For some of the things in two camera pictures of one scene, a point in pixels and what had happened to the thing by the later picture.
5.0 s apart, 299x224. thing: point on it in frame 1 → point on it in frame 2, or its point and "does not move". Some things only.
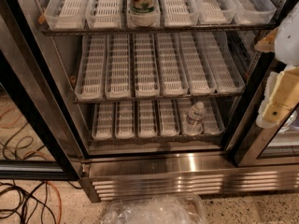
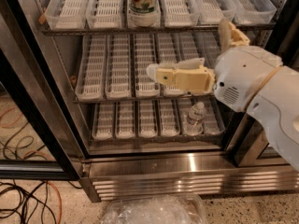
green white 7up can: x=143 y=0 does not move
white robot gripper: x=289 y=41 → x=244 y=77
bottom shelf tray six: x=213 y=123 does not move
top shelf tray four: x=177 y=6 does not move
